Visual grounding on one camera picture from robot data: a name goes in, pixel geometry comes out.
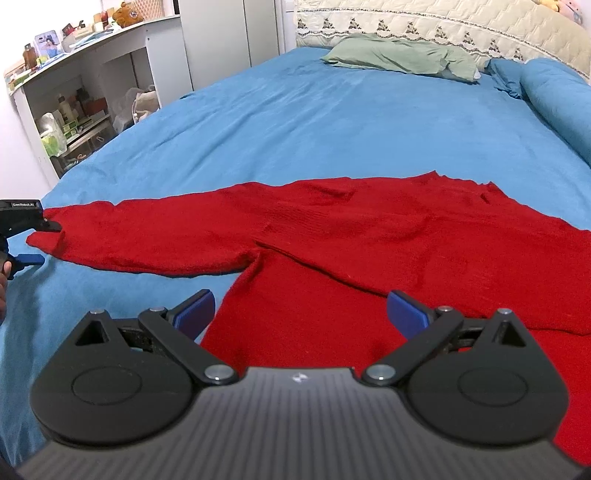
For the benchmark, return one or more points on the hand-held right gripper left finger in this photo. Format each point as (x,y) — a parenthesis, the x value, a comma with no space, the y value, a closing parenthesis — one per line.
(197,310)

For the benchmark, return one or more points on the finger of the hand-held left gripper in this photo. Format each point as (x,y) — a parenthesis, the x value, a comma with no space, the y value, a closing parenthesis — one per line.
(28,259)
(48,225)

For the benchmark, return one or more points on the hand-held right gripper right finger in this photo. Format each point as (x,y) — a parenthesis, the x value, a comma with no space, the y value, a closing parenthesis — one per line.
(404,311)

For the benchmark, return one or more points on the red knitted sweater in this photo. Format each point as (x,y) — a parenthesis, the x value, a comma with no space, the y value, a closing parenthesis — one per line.
(369,230)

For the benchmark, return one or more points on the person's left hand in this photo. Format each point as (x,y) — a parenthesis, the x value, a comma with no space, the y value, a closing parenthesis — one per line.
(2,295)

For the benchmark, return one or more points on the green packet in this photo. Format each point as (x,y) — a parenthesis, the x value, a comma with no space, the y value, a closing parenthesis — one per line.
(53,138)

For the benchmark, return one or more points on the white bottle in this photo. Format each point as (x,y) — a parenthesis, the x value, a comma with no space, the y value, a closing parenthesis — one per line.
(63,108)

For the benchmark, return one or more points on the white plastic bag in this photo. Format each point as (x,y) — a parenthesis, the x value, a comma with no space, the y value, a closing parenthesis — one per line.
(138,104)

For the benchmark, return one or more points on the brown bottle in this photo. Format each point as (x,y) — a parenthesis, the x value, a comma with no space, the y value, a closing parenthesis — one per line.
(29,56)

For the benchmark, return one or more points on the white shelf desk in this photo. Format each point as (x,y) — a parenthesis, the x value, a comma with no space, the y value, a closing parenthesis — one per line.
(115,41)

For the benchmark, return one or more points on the blue bed sheet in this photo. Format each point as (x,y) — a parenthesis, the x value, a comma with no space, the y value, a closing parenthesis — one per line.
(300,129)

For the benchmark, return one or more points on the brown teddy bear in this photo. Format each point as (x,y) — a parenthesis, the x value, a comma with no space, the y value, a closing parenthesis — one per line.
(127,15)

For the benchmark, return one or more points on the white wardrobe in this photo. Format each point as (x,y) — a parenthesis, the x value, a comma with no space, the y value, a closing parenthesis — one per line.
(217,37)

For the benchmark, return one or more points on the green pillow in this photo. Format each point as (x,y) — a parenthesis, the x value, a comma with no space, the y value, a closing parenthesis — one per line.
(397,55)

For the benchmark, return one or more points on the blue rolled quilt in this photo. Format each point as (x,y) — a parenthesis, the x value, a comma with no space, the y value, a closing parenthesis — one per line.
(554,92)

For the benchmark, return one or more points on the cream quilted headboard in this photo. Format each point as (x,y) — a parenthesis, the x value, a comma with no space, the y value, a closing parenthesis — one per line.
(415,18)

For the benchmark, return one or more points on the yellow plush toy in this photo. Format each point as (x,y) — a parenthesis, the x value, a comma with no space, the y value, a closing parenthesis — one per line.
(548,4)

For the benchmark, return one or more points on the pink plush toy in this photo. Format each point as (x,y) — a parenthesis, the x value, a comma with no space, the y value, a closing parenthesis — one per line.
(571,9)

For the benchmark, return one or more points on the blue photo frame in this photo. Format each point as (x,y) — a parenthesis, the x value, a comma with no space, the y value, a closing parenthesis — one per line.
(48,44)

